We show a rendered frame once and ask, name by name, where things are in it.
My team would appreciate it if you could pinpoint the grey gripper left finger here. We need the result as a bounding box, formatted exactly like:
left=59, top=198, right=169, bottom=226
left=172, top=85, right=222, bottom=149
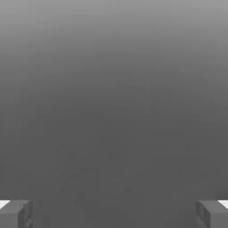
left=0, top=199, right=34, bottom=228

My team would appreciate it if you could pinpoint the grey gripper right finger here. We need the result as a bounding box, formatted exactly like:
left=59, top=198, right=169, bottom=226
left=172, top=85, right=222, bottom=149
left=195, top=199, right=228, bottom=228

